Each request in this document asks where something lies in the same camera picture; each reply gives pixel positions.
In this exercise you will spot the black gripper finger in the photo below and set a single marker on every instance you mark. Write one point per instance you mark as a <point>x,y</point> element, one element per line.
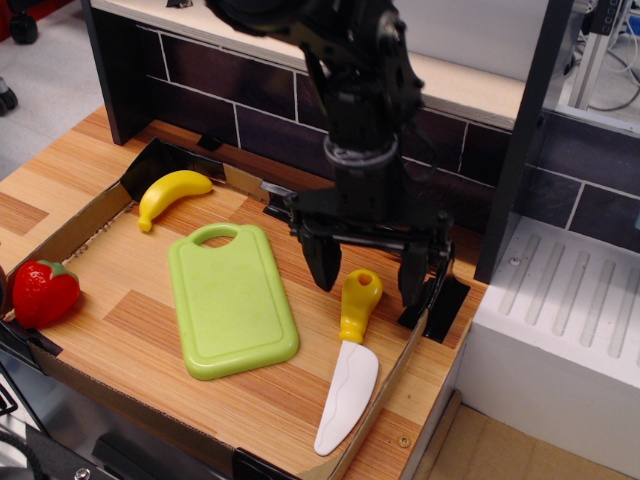
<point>323,258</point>
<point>416,262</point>

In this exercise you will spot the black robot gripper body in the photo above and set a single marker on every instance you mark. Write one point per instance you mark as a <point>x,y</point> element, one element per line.
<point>370,205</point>

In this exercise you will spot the yellow handled white toy knife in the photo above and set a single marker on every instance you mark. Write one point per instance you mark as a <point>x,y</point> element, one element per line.
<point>356,370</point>

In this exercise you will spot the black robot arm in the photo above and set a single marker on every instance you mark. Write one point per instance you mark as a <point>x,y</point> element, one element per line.
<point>357,60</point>

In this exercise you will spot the green plastic cutting board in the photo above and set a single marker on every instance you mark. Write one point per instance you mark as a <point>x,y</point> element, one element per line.
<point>232,310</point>

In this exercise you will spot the cardboard fence with black tape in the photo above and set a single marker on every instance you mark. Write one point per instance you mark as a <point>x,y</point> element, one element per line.
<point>120,345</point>

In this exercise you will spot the white toy sink drainboard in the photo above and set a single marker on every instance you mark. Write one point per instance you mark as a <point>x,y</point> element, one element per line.
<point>553,349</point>

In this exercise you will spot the yellow toy banana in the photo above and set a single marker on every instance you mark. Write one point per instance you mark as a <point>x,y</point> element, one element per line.
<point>167,190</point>

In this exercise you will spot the brass screw in table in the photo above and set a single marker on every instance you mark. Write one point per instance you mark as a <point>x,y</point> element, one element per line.
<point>404,441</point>

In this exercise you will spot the red toy strawberry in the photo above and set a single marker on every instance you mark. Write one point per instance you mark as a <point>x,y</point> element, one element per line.
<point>43,292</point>

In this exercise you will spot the black caster wheel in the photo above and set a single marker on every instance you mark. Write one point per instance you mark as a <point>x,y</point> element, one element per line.
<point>8,99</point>

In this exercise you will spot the aluminium frame with cables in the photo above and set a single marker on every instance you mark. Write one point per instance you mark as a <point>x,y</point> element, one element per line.
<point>602,88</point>

